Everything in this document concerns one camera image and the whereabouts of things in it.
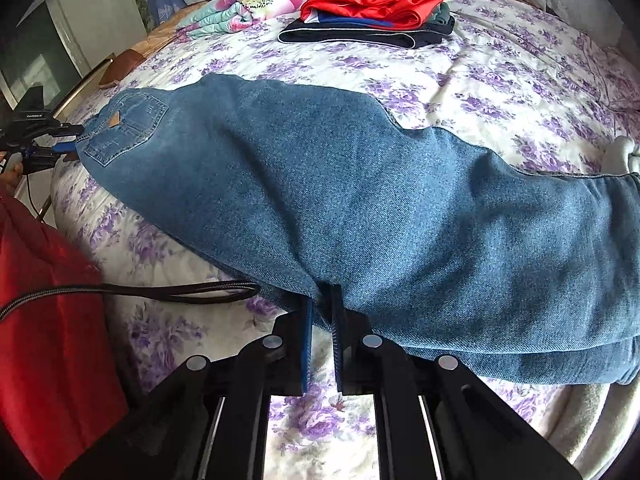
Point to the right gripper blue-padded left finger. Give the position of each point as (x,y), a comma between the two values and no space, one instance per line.
(207,419)

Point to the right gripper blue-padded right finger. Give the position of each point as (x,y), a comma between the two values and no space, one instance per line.
(435,419)

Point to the blue denim jeans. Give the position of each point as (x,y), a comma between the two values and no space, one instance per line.
(443,245)

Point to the red clothing of person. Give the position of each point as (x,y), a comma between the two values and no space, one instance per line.
(59,387)

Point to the person's left hand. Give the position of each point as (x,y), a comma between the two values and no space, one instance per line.
(12,174)

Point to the brown pillow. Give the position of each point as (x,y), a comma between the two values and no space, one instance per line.
(120,67)

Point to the floral turquoise pink folded quilt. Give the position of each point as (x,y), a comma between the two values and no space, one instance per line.
(229,16)

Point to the grey sweatpants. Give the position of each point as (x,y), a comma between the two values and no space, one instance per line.
(621,157)

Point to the purple floral bed sheet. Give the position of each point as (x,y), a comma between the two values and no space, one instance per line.
(542,95)

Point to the dark navy folded garment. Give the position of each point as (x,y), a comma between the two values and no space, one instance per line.
(437,27)

